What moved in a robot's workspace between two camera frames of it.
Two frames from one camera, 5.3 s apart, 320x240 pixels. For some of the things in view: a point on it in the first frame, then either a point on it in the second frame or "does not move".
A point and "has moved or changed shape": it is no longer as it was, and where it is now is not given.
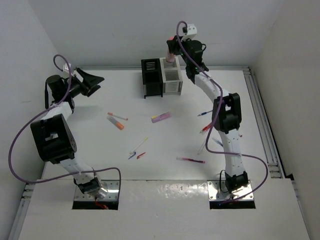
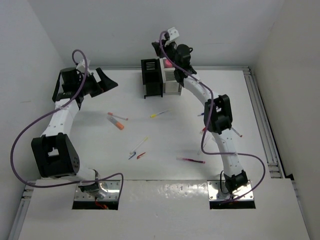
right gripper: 187,40 → 158,49
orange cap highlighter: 118,125 does not move
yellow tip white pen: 138,146 does not move
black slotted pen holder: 152,77 does not move
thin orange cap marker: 110,113 does not move
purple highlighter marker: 170,57 has moved or changed shape
